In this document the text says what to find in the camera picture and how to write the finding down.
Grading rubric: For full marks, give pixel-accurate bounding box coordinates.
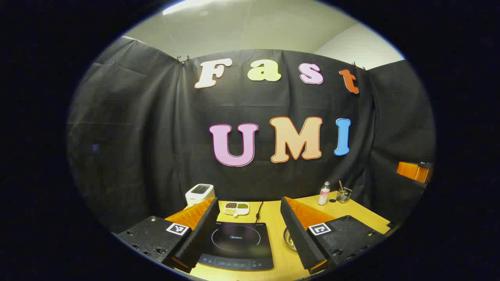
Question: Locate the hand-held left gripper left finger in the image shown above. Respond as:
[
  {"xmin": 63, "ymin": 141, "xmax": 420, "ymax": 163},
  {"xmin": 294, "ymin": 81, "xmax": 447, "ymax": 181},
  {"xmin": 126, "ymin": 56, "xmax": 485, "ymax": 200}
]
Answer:
[{"xmin": 116, "ymin": 197, "xmax": 220, "ymax": 274}]

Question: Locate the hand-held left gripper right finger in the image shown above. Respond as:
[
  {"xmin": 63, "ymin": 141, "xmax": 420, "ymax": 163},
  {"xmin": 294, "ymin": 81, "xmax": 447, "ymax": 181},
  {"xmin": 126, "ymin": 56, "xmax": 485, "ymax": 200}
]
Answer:
[{"xmin": 280, "ymin": 196, "xmax": 391, "ymax": 275}]

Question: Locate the stainless steel pot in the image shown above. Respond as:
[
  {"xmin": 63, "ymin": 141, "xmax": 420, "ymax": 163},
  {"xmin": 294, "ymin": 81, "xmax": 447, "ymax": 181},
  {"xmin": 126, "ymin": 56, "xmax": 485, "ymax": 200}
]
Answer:
[{"xmin": 283, "ymin": 227, "xmax": 298, "ymax": 251}]

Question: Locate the black induction cooktop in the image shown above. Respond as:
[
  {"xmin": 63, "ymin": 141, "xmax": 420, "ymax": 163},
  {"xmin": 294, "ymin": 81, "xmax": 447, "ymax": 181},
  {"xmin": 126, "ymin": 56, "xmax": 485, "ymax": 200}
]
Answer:
[{"xmin": 197, "ymin": 222, "xmax": 274, "ymax": 271}]

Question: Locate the white toaster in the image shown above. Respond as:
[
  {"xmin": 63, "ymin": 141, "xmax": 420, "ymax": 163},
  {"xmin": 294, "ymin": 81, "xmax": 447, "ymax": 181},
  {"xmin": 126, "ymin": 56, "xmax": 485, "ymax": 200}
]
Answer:
[{"xmin": 185, "ymin": 183, "xmax": 215, "ymax": 207}]

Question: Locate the white divided dish with beans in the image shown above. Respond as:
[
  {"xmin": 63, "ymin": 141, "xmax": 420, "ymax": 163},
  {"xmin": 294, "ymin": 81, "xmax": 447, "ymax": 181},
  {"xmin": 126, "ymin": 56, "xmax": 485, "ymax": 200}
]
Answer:
[{"xmin": 224, "ymin": 201, "xmax": 250, "ymax": 217}]

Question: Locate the clear bottle with pink label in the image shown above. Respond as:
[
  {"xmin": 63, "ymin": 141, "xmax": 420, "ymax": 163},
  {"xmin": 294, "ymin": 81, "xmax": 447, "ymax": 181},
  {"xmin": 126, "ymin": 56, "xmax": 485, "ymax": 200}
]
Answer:
[{"xmin": 318, "ymin": 181, "xmax": 331, "ymax": 206}]

